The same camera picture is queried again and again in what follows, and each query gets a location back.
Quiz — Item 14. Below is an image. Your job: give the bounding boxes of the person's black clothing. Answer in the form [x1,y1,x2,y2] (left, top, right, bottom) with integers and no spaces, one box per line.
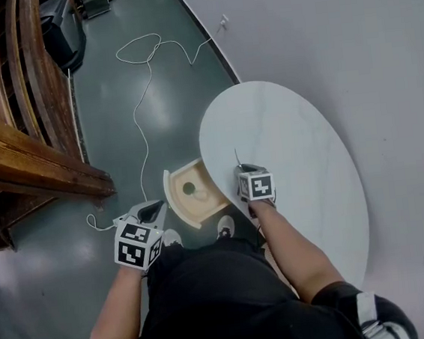
[69,216,420,339]

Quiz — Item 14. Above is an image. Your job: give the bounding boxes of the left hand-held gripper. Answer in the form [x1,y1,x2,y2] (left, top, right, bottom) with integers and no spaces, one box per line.
[109,198,174,277]

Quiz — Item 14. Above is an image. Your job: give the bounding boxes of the person's left shoe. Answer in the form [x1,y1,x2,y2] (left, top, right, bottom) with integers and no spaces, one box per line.
[162,227,184,250]

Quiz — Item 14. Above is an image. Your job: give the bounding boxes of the long white cable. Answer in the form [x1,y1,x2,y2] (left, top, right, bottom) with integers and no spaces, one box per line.
[67,25,241,233]

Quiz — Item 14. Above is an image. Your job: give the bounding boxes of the person's right forearm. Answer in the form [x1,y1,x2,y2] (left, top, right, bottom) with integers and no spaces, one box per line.
[248,190,348,308]

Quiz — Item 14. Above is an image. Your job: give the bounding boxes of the white oval table top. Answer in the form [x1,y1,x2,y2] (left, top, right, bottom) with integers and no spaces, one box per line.
[193,70,378,309]

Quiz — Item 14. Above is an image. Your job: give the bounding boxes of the person's right shoe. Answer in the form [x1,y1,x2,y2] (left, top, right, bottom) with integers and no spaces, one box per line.
[215,214,237,241]

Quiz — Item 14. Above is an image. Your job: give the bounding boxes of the beige wooden drawer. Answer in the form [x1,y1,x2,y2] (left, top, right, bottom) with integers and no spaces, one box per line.
[160,154,234,234]

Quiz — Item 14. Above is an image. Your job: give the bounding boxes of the person's left forearm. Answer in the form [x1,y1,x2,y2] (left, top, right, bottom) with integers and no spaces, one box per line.
[79,263,156,339]

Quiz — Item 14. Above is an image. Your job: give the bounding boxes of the grey metal device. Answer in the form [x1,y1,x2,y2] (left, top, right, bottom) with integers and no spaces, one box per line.
[82,0,113,20]

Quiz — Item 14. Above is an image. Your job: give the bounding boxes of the grey shoulder strap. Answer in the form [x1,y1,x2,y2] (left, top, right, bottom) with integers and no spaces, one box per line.
[354,288,393,339]

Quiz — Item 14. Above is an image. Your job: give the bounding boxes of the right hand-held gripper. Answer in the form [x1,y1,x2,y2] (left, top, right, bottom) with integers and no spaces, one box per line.
[232,159,278,204]

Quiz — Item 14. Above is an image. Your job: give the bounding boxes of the person's shoe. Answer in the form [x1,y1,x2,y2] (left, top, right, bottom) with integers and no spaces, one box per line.
[215,214,237,241]
[162,227,184,250]

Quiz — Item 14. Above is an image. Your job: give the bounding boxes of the brown wooden staircase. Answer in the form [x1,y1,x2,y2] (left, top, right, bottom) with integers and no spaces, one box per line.
[0,82,124,254]

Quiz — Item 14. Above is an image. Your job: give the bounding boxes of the curved wooden railing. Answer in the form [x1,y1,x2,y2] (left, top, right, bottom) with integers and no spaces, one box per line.
[0,0,88,174]

